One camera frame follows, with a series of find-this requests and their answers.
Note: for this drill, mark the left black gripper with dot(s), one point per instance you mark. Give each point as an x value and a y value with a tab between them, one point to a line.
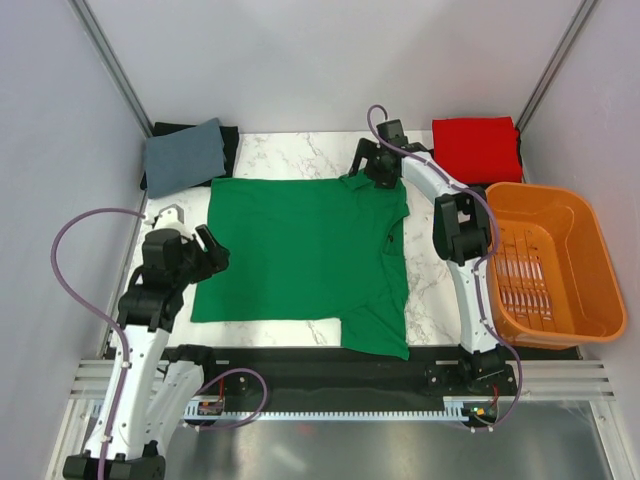
213	260

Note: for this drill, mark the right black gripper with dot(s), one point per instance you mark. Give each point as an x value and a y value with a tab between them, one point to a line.
367	148

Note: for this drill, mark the green polo shirt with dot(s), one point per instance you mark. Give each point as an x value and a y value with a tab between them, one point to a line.
310	250

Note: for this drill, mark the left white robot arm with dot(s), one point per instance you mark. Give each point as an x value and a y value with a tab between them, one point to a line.
138	418

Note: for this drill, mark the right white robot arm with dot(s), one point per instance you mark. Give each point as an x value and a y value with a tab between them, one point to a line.
464	236

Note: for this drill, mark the folded grey-blue shirt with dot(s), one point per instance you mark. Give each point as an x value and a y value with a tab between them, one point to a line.
182	157

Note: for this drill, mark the folded red shirt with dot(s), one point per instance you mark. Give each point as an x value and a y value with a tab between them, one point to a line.
468	123

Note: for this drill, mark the folded black shirt right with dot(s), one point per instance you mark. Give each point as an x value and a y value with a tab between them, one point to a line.
480	157

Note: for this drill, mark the folded black shirt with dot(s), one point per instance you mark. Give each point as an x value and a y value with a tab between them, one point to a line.
230	155
480	157

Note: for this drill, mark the folded black shirt left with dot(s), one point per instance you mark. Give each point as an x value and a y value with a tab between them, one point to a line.
230	155

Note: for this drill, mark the orange plastic basket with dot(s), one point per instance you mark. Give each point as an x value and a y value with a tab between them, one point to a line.
552	284

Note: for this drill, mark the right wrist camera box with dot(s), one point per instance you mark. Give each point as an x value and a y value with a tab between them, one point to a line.
392	132

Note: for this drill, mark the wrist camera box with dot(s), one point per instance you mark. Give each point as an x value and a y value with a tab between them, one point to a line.
392	132
171	217

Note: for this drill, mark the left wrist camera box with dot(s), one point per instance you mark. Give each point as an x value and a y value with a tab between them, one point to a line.
171	217

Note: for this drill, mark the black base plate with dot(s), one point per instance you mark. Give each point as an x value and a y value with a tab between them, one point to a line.
336	379

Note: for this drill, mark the white slotted cable duct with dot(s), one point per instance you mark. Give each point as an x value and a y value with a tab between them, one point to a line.
199	410

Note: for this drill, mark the right aluminium corner post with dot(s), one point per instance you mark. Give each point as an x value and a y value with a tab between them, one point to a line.
560	54

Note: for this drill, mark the aluminium corner post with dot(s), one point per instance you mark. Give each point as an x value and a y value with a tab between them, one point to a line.
560	54
107	54

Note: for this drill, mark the left aluminium corner post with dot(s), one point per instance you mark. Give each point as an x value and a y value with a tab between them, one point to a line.
107	54

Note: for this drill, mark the aluminium rail frame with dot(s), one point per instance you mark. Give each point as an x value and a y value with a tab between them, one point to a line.
543	380

